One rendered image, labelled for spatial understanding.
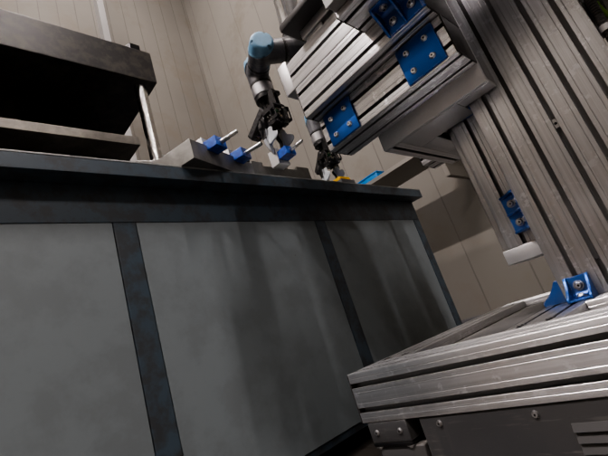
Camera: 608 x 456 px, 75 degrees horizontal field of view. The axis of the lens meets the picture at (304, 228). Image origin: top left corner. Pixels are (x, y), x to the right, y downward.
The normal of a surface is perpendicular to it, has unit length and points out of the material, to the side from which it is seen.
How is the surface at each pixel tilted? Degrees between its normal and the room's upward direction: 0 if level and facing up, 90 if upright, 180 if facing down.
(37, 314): 90
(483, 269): 90
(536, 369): 90
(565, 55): 90
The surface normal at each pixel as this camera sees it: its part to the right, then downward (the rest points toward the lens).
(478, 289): -0.72, 0.03
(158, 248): 0.65, -0.40
